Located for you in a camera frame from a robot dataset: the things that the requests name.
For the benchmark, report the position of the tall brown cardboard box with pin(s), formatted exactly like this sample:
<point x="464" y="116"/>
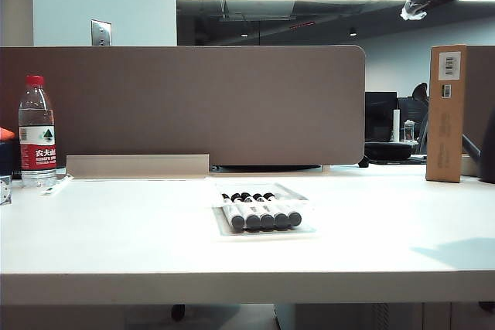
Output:
<point x="446" y="125"/>

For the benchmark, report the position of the clear plastic packaging box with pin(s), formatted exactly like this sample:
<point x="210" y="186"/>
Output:
<point x="299" y="200"/>

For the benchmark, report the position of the brown desk divider panel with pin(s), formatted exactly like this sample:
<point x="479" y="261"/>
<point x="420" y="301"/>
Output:
<point x="212" y="106"/>
<point x="480" y="86"/>

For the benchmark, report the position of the black office chair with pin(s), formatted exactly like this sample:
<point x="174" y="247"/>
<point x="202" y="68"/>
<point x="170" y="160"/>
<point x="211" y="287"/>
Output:
<point x="420" y="92"/>

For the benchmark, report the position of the black computer monitor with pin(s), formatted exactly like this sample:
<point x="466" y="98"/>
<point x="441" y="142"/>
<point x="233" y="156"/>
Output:
<point x="381" y="115"/>

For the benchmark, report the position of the white cylinder bottle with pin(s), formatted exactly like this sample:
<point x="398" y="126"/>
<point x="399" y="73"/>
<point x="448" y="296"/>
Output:
<point x="396" y="125"/>

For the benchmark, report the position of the small clear bottle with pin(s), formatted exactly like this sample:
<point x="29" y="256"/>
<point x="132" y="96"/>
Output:
<point x="409" y="131"/>

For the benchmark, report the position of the dark grey curved object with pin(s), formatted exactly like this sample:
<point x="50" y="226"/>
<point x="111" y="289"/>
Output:
<point x="489" y="152"/>

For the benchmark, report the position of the black round cushion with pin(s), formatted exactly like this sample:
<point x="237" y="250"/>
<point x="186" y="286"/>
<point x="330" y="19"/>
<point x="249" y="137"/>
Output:
<point x="388" y="150"/>

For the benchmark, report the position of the small black clamp knob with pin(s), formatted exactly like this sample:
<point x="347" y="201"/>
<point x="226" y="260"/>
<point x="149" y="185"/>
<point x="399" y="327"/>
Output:
<point x="363" y="160"/>

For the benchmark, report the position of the black caster wheel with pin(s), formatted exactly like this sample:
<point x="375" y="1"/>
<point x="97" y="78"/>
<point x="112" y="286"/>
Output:
<point x="178" y="311"/>

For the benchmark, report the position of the water bottle with red label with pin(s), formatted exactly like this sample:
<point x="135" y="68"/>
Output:
<point x="36" y="133"/>

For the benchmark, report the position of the white label strip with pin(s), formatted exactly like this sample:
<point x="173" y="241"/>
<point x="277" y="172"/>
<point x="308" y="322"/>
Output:
<point x="56" y="186"/>

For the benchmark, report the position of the orange object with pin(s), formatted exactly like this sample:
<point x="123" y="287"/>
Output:
<point x="5" y="133"/>

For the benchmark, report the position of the dark blue object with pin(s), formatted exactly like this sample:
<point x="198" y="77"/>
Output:
<point x="7" y="158"/>

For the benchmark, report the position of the small white cube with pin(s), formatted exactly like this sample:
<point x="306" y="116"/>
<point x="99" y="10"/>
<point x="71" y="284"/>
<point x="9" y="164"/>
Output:
<point x="4" y="191"/>

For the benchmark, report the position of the silver wall switch plate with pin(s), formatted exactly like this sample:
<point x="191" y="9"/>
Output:
<point x="101" y="32"/>

